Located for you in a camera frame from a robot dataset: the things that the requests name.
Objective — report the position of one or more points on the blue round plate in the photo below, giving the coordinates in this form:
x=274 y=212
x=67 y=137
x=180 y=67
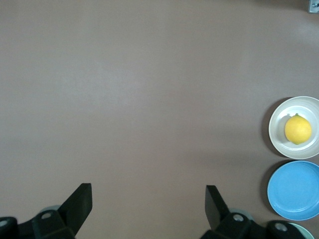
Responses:
x=294 y=190

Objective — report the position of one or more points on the metal table edge bracket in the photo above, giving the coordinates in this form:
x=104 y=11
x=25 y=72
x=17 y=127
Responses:
x=314 y=6

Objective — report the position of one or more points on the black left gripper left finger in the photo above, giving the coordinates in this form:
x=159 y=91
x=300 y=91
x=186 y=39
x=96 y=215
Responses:
x=77 y=206

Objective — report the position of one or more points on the green round plate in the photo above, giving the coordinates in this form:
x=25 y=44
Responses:
x=302 y=232

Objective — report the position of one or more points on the yellow lemon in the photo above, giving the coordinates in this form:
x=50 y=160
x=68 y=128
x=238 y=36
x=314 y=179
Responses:
x=298 y=129

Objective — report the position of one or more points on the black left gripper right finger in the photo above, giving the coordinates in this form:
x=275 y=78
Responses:
x=214 y=206

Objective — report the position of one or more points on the beige round plate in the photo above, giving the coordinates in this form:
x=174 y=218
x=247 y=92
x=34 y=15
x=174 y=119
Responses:
x=276 y=129

